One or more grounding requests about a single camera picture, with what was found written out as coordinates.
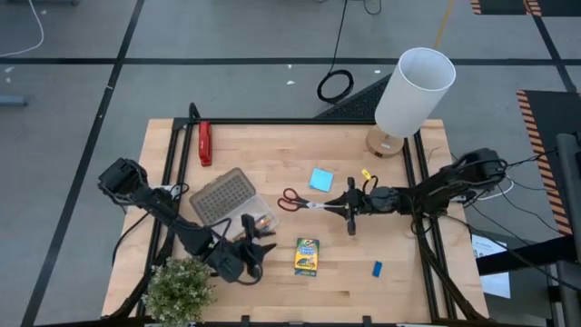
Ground grey post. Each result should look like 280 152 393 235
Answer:
556 133 581 327

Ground blue grey floor object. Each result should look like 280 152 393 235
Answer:
0 94 29 108

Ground narrow hazard striped floor mat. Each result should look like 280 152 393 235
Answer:
469 0 581 17

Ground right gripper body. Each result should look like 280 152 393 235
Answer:
344 176 373 236

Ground white shade wooden table lamp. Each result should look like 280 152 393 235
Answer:
365 46 457 159

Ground large hazard striped floor mat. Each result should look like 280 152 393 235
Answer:
516 89 581 237

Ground white paper sheet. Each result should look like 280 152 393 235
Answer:
470 233 512 300

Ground white floor cable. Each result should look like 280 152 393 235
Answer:
0 0 45 58

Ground black metal table frame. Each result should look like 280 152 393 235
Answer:
108 103 489 327

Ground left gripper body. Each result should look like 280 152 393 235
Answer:
212 213 265 283

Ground black metal beam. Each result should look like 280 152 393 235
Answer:
476 234 566 277

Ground orange red pen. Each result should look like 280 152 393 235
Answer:
251 214 274 231

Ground white cable loop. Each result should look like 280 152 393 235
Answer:
476 176 515 202

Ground artificial green potted plant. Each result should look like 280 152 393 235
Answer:
142 255 218 327

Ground green yellow crayon box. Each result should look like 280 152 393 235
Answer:
293 237 320 278

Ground clear plastic pencil case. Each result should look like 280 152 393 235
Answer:
189 167 280 243

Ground red stapler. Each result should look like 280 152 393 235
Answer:
198 120 214 167

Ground coiled black floor cable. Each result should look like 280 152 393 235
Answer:
316 0 356 105

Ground red handled scissors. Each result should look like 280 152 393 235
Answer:
277 187 346 213

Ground black textured floor mat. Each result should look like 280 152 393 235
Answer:
314 74 392 122

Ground blue sticky note pad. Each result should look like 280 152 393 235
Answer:
309 167 335 193

